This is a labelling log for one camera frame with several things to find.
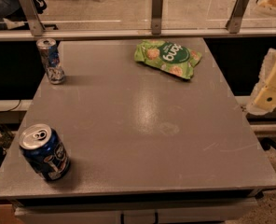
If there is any middle metal bracket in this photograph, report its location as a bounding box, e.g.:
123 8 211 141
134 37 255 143
151 0 163 35

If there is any left metal bracket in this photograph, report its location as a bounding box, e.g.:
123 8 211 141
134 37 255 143
19 0 44 36

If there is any blue pepsi can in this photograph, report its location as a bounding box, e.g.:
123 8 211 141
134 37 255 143
19 124 70 181

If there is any white cabinet under table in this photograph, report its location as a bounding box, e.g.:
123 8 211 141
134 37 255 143
15 198 257 224

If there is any black cable on left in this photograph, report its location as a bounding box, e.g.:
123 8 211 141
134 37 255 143
0 99 22 114

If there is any metal rail behind table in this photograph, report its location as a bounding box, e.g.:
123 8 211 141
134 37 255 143
0 28 276 41

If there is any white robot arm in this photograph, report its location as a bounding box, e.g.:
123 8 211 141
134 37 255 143
246 0 276 116

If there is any metal bracket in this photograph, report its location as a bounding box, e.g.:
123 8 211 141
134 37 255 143
19 0 44 36
151 0 163 35
226 0 250 34

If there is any silver red bull can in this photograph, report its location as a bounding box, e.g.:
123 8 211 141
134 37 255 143
36 38 65 85

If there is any green rice chip bag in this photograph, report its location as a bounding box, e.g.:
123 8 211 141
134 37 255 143
134 40 202 80

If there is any right metal bracket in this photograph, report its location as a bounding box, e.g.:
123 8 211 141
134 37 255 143
226 0 250 34

